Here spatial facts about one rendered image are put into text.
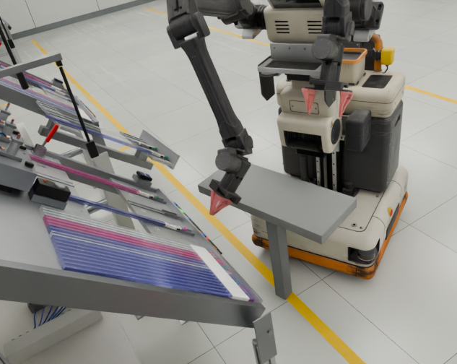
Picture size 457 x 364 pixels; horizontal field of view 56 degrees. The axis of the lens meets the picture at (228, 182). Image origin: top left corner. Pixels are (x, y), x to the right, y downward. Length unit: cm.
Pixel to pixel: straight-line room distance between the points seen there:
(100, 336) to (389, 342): 115
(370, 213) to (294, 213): 59
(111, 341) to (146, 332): 81
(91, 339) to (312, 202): 87
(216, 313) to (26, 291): 43
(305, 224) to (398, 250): 88
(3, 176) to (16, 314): 60
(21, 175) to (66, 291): 33
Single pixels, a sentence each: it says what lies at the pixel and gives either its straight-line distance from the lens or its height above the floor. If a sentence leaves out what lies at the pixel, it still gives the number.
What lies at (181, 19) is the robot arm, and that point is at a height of 132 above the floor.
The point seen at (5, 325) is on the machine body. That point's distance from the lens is 152.
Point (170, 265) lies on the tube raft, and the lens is 103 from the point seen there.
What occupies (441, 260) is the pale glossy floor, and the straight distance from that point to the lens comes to 230.
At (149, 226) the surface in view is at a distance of 124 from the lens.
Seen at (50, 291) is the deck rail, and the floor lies 108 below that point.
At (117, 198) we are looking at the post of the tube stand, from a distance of 186.
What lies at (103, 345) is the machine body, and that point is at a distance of 130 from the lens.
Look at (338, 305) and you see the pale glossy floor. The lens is 205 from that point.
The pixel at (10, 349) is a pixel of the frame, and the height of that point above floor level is 67.
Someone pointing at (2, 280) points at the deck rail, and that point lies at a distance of 78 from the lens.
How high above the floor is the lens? 159
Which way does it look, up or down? 34 degrees down
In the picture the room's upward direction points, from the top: 11 degrees counter-clockwise
